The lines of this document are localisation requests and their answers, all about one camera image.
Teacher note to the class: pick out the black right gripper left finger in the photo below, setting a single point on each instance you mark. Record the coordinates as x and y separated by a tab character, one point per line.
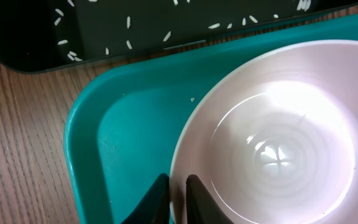
154	208

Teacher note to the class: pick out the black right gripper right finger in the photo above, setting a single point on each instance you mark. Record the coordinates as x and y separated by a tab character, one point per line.
201	207

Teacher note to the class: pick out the small pink bowl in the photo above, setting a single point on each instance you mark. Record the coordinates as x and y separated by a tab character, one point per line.
276	140

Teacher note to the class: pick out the black food waste tray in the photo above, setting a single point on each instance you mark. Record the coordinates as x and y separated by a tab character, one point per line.
42	35

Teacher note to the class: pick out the teal serving tray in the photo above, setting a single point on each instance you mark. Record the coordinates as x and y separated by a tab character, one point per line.
123	127

